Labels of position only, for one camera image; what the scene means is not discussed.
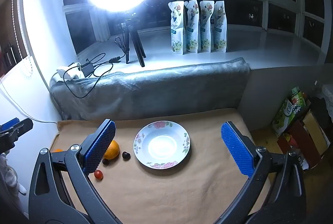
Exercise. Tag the cardboard box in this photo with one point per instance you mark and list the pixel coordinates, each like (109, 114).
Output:
(316, 127)

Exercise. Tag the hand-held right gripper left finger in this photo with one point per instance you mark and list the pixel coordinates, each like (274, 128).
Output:
(100, 146)

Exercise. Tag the tan blanket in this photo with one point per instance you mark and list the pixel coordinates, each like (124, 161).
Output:
(169, 187)

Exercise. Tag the oval kumquat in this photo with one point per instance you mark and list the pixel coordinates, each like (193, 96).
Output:
(58, 150)

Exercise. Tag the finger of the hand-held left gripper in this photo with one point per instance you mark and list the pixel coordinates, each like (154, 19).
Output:
(22, 129)
(9, 125)

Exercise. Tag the power adapter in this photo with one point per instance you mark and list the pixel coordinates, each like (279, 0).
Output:
(87, 69)

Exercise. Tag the white floral refill pouch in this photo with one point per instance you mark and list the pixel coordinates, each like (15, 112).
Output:
(220, 31)
(178, 31)
(192, 31)
(206, 31)

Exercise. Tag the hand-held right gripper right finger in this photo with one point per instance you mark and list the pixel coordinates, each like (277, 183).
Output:
(235, 151)

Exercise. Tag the red cherry tomato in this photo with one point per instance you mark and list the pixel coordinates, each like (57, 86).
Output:
(98, 174)

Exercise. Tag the white lace cloth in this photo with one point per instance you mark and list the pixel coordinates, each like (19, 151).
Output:
(327, 96)

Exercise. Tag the person's left hand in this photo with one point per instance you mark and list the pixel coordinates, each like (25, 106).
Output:
(9, 177)

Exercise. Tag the black tripod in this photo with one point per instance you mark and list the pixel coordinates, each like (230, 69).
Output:
(135, 39)

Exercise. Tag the large speckled orange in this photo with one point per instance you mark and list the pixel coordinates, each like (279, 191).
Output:
(113, 151)

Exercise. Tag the grey fleece blanket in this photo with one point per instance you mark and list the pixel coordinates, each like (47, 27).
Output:
(156, 91)

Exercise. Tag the green carton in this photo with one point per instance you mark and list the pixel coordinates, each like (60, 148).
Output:
(286, 114)

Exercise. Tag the white power strip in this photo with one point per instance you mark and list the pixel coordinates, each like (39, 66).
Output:
(68, 71)

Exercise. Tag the floral white plate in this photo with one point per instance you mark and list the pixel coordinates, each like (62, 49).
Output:
(161, 146)

